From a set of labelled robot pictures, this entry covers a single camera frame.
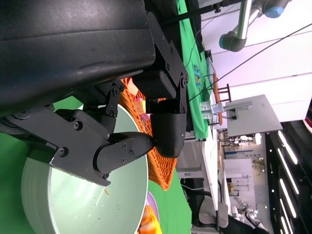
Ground grey black office chair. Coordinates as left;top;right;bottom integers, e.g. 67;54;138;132
192;190;269;234

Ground lilac round plate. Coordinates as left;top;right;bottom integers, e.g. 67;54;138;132
146;191;160;224

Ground green printed cloth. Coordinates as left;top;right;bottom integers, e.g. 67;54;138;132
174;0;215;141

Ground salmon pink cake slice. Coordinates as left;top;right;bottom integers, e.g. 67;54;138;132
127;77;140;97

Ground orange wicker basket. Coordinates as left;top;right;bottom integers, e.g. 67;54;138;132
118;77;178;191

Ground grey-green bowl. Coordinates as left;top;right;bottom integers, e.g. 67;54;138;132
20;103;149;234

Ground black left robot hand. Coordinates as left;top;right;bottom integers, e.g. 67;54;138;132
0;0;190;186

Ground green tablecloth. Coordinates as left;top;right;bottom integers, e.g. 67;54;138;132
0;95;193;234

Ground yellow cake slice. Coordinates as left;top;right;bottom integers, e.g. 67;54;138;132
136;99;147;115

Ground long thin black cable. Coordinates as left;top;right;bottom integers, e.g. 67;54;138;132
189;23;312;102

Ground grey flat panel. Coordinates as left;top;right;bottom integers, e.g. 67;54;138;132
225;94;284;137

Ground oval orange-striped bread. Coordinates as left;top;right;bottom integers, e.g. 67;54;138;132
138;204;163;234

